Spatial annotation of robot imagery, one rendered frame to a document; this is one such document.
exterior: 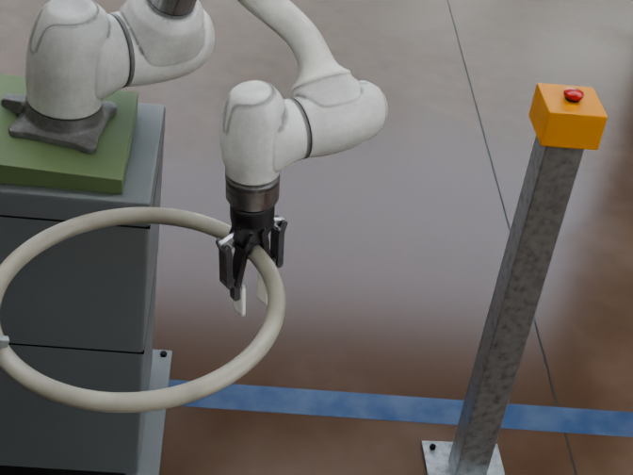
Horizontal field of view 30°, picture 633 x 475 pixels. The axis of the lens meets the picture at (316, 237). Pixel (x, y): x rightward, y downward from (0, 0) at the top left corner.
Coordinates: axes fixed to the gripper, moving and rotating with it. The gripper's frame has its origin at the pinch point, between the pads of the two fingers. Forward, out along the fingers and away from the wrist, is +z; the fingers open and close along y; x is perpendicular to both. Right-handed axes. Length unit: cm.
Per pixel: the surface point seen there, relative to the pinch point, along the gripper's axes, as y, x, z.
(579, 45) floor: -277, -158, 101
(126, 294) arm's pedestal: 4.2, -40.3, 26.5
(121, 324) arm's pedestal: 6, -41, 35
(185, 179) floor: -72, -144, 85
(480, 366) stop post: -64, 0, 52
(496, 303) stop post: -66, 0, 34
